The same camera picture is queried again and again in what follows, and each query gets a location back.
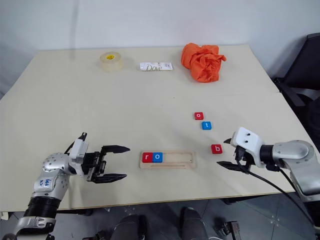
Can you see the clear tape roll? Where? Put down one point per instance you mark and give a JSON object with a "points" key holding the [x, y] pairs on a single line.
{"points": [[111, 62]]}

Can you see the dark rounded shape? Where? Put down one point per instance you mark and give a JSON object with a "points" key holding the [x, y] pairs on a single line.
{"points": [[193, 225], [131, 228]]}

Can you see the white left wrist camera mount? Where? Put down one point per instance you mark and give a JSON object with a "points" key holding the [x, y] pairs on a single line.
{"points": [[78, 155]]}

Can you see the blue letter o block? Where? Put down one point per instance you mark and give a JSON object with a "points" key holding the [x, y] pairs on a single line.
{"points": [[157, 157]]}

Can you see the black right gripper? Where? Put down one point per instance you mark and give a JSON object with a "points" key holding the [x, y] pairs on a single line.
{"points": [[242, 155]]}

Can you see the white Dove soap box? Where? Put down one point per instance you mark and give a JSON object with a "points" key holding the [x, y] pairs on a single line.
{"points": [[155, 67]]}

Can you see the red letter r block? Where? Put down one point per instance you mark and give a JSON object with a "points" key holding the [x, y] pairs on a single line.
{"points": [[147, 157]]}

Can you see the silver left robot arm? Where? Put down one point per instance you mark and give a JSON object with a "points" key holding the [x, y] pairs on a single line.
{"points": [[53, 162]]}

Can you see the crumpled orange cloth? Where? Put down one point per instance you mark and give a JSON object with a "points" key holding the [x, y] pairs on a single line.
{"points": [[202, 65]]}

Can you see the black office chair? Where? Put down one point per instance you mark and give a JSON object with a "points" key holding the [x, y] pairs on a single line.
{"points": [[303, 70]]}

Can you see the wooden letter tray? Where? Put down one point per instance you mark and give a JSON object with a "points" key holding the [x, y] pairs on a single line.
{"points": [[177, 160]]}

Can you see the black metal floor bracket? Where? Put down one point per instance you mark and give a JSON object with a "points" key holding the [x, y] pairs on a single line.
{"points": [[231, 230]]}

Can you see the blue letter t block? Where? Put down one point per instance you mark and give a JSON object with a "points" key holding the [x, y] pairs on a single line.
{"points": [[207, 125]]}

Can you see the red letter o block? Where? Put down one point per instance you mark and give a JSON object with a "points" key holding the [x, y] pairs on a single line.
{"points": [[199, 116]]}

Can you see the red letter b block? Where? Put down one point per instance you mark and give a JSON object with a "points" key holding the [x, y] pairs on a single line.
{"points": [[217, 149]]}

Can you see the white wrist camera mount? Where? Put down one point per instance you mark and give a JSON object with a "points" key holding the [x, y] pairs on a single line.
{"points": [[78, 155], [246, 140]]}

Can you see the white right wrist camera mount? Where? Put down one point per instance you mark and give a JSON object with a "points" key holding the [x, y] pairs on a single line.
{"points": [[246, 140]]}

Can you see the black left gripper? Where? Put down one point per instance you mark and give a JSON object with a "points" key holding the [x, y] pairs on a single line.
{"points": [[95, 162]]}

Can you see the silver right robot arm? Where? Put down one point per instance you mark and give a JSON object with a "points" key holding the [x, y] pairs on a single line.
{"points": [[291, 152]]}

